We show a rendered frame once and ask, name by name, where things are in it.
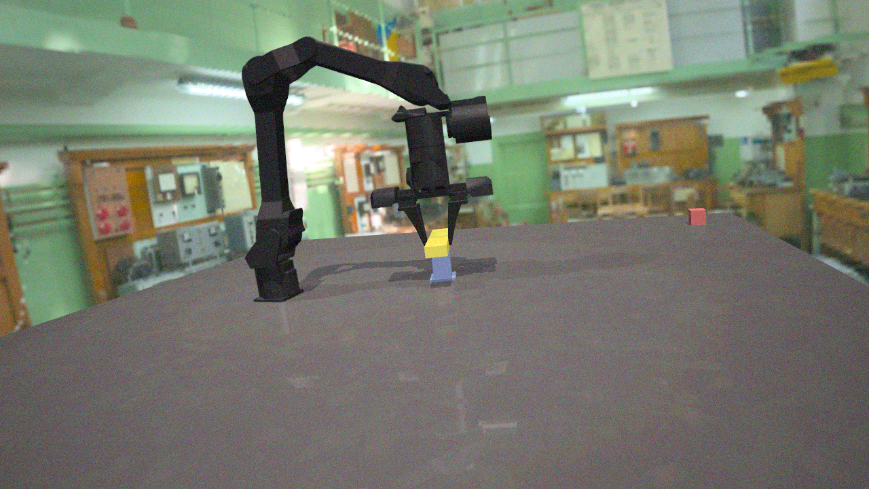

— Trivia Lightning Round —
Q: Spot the red cube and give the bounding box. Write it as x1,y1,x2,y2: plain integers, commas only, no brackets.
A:
688,208,706,225

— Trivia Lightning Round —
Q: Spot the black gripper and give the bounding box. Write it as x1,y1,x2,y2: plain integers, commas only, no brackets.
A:
371,145,493,246

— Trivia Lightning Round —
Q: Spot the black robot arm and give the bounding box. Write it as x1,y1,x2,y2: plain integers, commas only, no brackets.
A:
242,36,492,302

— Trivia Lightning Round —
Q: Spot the yellow bar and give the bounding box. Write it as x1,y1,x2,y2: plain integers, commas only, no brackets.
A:
424,228,450,258

